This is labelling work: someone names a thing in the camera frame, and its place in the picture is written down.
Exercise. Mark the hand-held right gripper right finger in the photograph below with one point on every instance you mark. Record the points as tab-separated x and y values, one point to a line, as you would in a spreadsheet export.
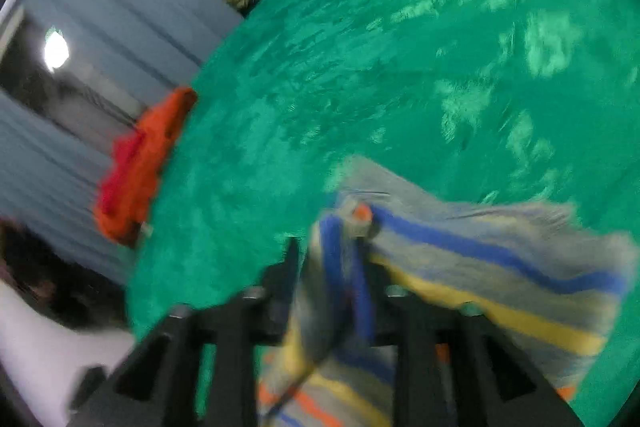
415	332

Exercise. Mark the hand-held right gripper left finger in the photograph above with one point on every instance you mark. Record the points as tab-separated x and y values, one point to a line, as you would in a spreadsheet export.
285	287

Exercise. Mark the striped grey small garment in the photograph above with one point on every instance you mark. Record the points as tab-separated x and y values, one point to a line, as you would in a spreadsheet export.
475	267

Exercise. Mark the red cloth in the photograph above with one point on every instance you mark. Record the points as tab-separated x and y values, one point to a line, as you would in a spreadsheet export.
117	179

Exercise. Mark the orange cloth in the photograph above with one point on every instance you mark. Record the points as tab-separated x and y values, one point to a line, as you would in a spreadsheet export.
160	127

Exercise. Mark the green blanket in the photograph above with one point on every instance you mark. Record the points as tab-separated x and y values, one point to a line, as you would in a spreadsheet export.
375	82

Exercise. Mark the dark window pane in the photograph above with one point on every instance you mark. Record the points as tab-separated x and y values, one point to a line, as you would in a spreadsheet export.
30	87

